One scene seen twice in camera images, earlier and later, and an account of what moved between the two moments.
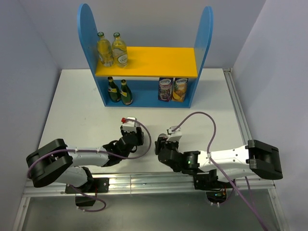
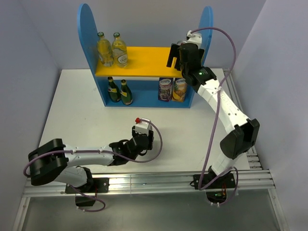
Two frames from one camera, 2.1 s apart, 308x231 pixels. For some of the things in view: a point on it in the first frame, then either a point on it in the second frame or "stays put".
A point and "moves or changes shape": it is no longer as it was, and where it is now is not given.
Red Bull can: [163, 135] to [180, 42]
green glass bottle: [126, 94] stays put
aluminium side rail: [237, 106] stays put
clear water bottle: [104, 50] stays put
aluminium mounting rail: [129, 184] stays put
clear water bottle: [119, 51] stays put
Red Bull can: [142, 138] moves or changes shape
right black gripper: [161, 142] to [174, 52]
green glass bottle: [114, 93] stays put
